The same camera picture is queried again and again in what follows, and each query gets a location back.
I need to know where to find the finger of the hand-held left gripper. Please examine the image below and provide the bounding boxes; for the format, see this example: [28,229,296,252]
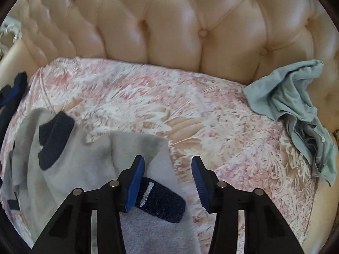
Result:
[0,71,28,143]

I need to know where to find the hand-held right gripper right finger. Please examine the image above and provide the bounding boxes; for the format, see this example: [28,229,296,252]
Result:
[191,156,305,254]

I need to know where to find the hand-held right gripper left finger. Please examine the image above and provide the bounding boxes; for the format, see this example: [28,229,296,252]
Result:
[32,155,146,254]

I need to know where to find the pink floral bedspread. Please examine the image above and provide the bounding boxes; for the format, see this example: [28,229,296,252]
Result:
[0,57,321,254]

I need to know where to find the teal grey garment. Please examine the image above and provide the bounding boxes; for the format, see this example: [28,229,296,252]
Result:
[242,59,338,187]

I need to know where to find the white ornate carved trim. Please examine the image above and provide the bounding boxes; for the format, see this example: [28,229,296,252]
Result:
[0,16,22,56]

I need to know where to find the grey sweater with navy trim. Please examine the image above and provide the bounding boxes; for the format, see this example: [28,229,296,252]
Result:
[1,108,202,254]

